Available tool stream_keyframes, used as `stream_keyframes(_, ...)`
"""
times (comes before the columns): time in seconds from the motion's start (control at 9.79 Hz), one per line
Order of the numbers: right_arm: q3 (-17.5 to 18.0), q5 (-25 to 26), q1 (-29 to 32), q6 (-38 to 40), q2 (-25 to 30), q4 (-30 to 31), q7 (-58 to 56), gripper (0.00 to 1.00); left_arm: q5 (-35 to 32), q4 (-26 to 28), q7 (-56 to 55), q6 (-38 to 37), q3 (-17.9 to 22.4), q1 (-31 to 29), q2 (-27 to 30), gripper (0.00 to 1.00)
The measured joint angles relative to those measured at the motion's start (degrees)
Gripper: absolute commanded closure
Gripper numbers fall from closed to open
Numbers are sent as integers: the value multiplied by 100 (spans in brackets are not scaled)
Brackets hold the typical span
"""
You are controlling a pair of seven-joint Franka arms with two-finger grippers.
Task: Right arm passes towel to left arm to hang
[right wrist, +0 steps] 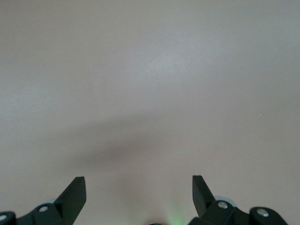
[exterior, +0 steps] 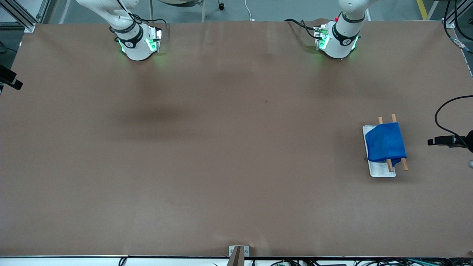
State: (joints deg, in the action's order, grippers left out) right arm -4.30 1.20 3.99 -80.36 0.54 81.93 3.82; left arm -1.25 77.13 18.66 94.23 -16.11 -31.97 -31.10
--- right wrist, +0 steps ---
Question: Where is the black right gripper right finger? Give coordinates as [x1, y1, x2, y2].
[188, 175, 251, 225]

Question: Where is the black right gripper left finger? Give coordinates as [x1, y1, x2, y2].
[16, 176, 87, 225]

